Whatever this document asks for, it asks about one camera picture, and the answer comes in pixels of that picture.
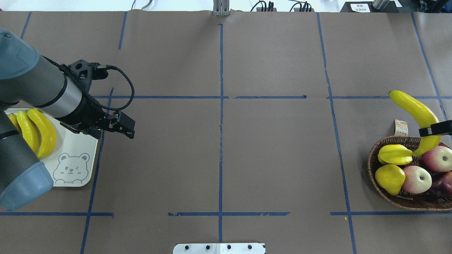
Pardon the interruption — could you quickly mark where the white bear tray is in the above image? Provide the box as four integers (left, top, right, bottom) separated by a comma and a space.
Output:
4, 108, 99, 187

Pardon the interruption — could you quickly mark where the basket paper tag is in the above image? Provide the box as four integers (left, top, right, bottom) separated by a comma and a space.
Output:
394, 119, 409, 137

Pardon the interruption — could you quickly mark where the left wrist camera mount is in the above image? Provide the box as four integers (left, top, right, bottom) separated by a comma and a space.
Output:
60, 60, 108, 93

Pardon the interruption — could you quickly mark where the red yellow apple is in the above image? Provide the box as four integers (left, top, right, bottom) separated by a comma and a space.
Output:
402, 165, 432, 194
421, 146, 452, 173

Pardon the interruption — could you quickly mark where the white camera stand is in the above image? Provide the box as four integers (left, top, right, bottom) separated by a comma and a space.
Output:
173, 243, 266, 254

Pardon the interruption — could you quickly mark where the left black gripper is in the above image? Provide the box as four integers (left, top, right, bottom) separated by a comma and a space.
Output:
60, 95, 136, 140

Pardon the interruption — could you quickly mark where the yellow bell pepper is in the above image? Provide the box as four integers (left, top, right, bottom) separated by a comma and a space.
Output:
377, 144, 413, 165

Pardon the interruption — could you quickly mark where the dark purple eggplant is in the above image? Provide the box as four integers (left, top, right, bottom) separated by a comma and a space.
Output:
425, 171, 452, 198

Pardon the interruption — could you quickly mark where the aluminium frame post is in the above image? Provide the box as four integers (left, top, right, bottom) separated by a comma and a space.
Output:
213, 0, 231, 17

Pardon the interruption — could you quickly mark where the yellow banana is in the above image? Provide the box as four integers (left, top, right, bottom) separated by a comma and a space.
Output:
7, 114, 22, 134
388, 90, 441, 157
27, 108, 57, 159
16, 111, 39, 154

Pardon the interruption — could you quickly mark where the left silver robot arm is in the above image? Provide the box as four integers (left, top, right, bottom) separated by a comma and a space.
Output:
0, 28, 135, 212

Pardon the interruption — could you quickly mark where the yellow lemon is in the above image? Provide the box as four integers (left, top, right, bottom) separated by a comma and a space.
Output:
374, 164, 405, 196

